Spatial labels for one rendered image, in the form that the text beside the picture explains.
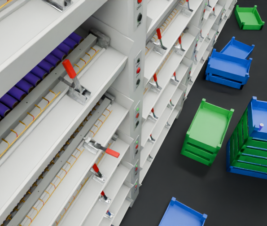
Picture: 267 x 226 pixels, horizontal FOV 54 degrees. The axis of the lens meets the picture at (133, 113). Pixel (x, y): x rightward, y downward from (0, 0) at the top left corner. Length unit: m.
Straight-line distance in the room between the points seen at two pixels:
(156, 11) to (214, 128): 1.06
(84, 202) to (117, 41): 0.49
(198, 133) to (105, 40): 1.14
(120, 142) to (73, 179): 0.31
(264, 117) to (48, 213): 1.18
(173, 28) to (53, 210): 0.75
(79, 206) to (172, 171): 0.92
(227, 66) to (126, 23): 1.71
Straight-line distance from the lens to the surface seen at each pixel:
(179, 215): 1.57
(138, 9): 0.60
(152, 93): 1.07
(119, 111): 0.75
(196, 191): 1.64
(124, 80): 0.69
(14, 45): 0.35
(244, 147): 1.50
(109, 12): 0.58
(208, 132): 1.66
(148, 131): 1.20
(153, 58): 0.91
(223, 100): 2.07
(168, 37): 1.01
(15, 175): 0.47
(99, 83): 0.56
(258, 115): 1.51
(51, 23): 0.38
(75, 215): 0.84
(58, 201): 0.65
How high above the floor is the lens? 1.49
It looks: 52 degrees down
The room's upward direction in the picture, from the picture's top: straight up
